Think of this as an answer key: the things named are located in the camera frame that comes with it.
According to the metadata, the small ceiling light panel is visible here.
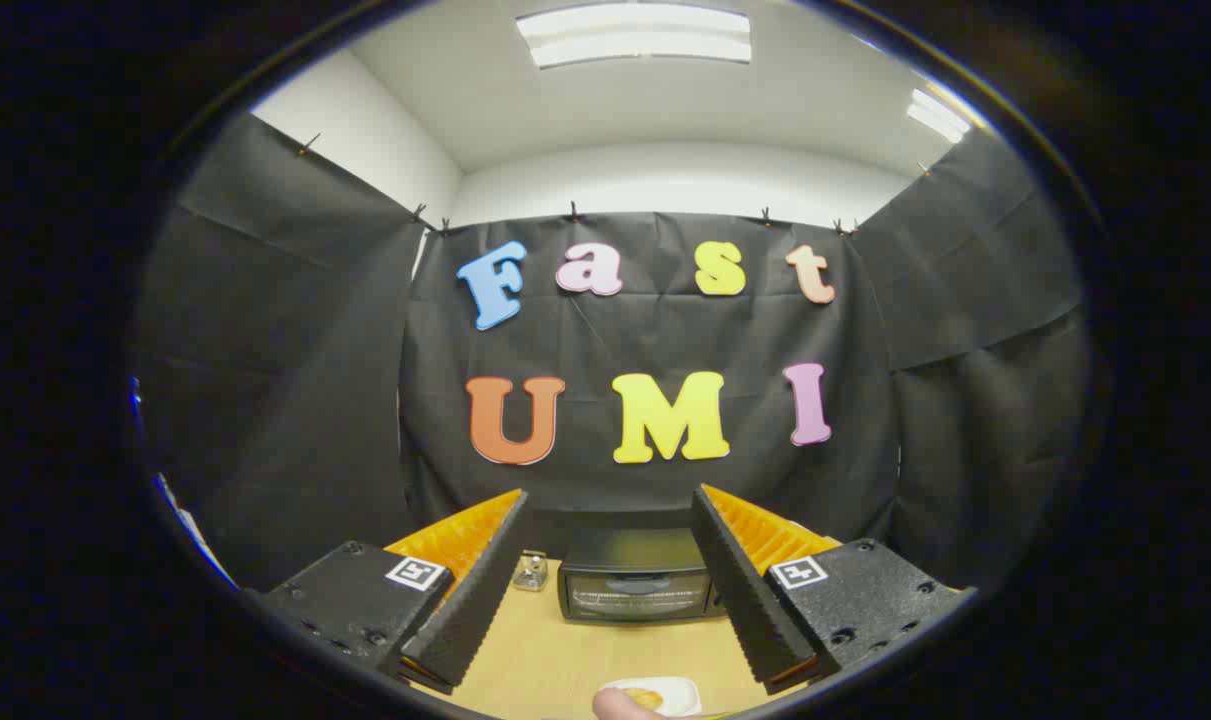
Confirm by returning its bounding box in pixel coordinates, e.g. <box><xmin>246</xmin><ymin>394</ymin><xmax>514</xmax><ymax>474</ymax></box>
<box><xmin>905</xmin><ymin>88</ymin><xmax>971</xmax><ymax>143</ymax></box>

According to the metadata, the long ceiling light panel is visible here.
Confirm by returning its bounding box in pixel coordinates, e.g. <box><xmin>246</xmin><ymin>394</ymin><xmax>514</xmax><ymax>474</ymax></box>
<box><xmin>515</xmin><ymin>3</ymin><xmax>753</xmax><ymax>69</ymax></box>

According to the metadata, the white plate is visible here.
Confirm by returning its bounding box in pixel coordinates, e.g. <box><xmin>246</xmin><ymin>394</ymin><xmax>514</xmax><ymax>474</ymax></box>
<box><xmin>600</xmin><ymin>677</ymin><xmax>703</xmax><ymax>718</ymax></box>

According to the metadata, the black toaster oven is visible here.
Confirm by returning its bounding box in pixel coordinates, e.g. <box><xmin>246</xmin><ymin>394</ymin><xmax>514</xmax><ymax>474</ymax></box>
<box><xmin>557</xmin><ymin>528</ymin><xmax>728</xmax><ymax>624</ymax></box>

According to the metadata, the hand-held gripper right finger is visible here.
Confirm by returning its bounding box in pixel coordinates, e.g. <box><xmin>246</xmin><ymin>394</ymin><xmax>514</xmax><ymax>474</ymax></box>
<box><xmin>690</xmin><ymin>485</ymin><xmax>978</xmax><ymax>696</ymax></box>

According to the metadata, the black backdrop cloth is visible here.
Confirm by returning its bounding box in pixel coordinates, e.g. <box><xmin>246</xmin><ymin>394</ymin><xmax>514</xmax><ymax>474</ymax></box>
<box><xmin>130</xmin><ymin>110</ymin><xmax>1091</xmax><ymax>591</ymax></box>

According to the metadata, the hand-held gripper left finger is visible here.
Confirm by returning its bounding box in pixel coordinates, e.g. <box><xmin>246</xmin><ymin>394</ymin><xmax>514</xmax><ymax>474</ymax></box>
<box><xmin>248</xmin><ymin>489</ymin><xmax>531</xmax><ymax>694</ymax></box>

